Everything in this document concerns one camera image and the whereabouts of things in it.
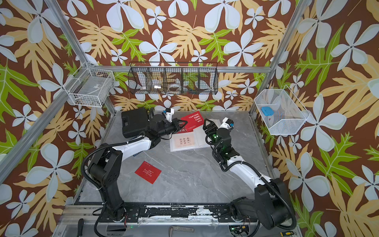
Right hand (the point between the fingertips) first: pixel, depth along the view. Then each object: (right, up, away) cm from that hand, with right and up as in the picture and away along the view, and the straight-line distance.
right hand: (205, 121), depth 81 cm
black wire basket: (-20, +30, +17) cm, 40 cm away
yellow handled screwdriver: (+37, -53, -12) cm, 66 cm away
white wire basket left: (-67, +20, +5) cm, 70 cm away
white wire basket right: (+45, +5, +3) cm, 45 cm away
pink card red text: (-12, -13, +21) cm, 27 cm away
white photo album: (-1, -9, +25) cm, 26 cm away
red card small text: (-6, +1, +7) cm, 9 cm away
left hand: (-9, +1, +3) cm, 10 cm away
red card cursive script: (-34, -31, +8) cm, 46 cm away
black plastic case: (-49, 0, +24) cm, 54 cm away
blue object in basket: (+37, +6, +4) cm, 38 cm away
